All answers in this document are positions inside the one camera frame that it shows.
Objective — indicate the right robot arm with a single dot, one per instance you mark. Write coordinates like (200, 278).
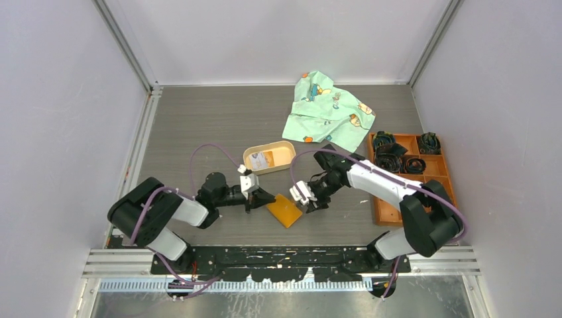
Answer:
(429, 218)

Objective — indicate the dark bundle in corner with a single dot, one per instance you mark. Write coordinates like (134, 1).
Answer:
(429, 143)

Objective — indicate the green cartoon cloth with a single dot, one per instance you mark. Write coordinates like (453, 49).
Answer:
(322, 112)

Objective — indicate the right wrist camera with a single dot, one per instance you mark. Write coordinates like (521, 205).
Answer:
(301, 193)

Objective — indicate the orange leather card holder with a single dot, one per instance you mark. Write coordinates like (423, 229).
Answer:
(284, 210)

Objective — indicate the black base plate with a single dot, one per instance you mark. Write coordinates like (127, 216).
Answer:
(199, 265)

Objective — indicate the credit card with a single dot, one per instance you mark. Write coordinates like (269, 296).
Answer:
(261, 160)

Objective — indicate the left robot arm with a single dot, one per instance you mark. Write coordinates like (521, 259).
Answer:
(145, 212)

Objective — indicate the beige oval tray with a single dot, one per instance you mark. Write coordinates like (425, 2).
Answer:
(283, 151)

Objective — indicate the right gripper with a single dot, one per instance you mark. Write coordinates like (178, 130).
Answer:
(320, 203)

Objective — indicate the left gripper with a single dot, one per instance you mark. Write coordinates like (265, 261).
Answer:
(257, 198)

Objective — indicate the orange compartment organizer box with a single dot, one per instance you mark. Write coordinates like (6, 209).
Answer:
(412, 165)

